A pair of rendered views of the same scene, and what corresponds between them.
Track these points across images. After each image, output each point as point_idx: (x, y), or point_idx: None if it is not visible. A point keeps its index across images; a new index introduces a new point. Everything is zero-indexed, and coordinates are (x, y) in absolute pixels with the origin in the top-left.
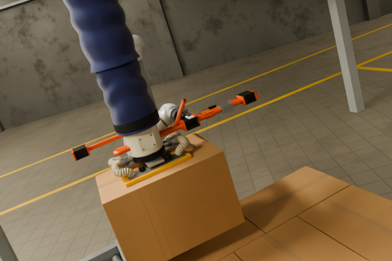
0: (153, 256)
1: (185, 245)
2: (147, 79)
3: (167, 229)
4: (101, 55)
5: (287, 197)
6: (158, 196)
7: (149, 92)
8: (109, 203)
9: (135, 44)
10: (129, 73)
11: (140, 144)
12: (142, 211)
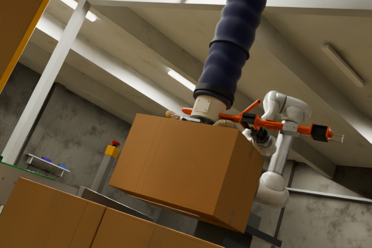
0: (129, 179)
1: (154, 191)
2: (289, 140)
3: (153, 165)
4: (217, 32)
5: None
6: (168, 132)
7: (283, 151)
8: (140, 115)
9: (296, 104)
10: (225, 50)
11: (197, 103)
12: (151, 136)
